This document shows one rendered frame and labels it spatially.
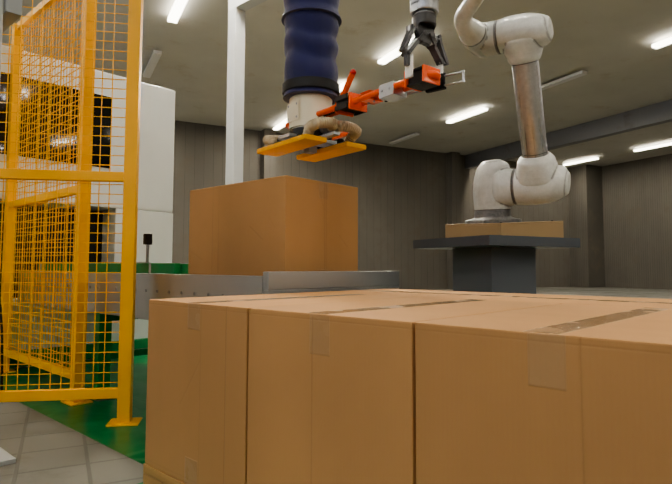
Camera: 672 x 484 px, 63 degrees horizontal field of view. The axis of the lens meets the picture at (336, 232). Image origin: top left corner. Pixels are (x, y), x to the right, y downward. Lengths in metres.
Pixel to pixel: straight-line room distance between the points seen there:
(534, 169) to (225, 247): 1.27
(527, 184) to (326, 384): 1.60
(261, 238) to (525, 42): 1.23
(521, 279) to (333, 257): 0.82
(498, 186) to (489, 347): 1.68
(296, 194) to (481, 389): 1.31
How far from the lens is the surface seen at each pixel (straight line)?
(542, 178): 2.37
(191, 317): 1.29
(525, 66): 2.31
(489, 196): 2.43
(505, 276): 2.37
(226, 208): 2.20
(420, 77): 1.73
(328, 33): 2.24
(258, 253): 2.03
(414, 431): 0.88
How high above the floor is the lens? 0.63
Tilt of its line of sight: 4 degrees up
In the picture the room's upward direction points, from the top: straight up
